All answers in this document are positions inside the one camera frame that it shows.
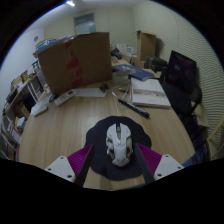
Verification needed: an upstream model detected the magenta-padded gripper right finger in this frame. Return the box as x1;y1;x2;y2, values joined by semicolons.
134;143;185;185

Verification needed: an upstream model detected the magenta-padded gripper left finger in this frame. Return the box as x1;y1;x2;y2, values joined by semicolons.
44;143;95;187

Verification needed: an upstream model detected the white computer mouse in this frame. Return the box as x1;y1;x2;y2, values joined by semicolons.
105;122;134;168

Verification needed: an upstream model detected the black scalloped mouse pad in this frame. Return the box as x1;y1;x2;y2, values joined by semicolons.
84;115;153;182

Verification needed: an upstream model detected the white power strip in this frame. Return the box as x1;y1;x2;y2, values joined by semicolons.
33;104;49;118

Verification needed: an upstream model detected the black marker pen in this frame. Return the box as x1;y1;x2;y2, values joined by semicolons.
117;98;151;119

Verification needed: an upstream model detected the open white book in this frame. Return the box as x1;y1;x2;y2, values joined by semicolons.
129;77;172;109

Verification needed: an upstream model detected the black office chair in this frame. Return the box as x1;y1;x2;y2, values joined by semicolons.
159;49;204;134

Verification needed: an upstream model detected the cluttered side desk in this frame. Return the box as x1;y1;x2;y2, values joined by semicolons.
3;59;46;114

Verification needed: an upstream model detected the blue book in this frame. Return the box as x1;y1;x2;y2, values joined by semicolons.
112;63;156;82

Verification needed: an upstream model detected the large brown cardboard box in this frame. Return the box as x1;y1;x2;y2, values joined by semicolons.
37;31;113;97

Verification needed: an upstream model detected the small brown cardboard box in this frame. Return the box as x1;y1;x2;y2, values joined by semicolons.
135;30;158;62

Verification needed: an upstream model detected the blue and white cabinet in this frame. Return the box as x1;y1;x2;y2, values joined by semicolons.
34;37;67;54

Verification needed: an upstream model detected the grey door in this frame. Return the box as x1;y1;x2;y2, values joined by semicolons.
73;12;97;35

